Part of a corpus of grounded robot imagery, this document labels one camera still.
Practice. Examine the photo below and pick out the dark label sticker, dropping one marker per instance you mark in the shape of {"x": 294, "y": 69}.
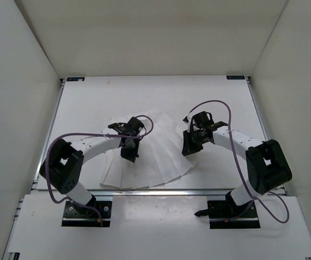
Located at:
{"x": 235, "y": 77}
{"x": 75, "y": 79}

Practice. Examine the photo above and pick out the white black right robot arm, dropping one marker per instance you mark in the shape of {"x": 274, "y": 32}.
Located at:
{"x": 267, "y": 167}

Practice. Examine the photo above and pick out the aluminium table rail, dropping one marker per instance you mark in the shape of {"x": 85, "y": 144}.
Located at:
{"x": 161, "y": 192}

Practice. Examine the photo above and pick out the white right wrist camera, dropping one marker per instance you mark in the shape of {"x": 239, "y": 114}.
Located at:
{"x": 189, "y": 121}

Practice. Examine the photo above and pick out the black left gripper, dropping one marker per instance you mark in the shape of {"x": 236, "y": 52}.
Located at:
{"x": 130, "y": 155}

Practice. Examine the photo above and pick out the dark label sticker left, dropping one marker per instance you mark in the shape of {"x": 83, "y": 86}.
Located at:
{"x": 75, "y": 79}

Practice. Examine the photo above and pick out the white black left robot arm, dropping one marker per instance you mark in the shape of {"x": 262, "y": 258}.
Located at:
{"x": 67, "y": 154}

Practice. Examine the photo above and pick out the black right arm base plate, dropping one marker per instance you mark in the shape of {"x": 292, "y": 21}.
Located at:
{"x": 223, "y": 215}

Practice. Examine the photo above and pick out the white pleated skirt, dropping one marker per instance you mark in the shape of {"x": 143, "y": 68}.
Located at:
{"x": 160, "y": 158}

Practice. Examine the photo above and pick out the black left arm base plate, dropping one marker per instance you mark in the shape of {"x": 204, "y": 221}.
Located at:
{"x": 73, "y": 216}

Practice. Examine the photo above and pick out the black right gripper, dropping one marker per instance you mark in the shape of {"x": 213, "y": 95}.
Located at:
{"x": 188, "y": 148}

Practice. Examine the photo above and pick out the dark label sticker right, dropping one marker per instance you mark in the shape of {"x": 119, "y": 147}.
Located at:
{"x": 235, "y": 77}

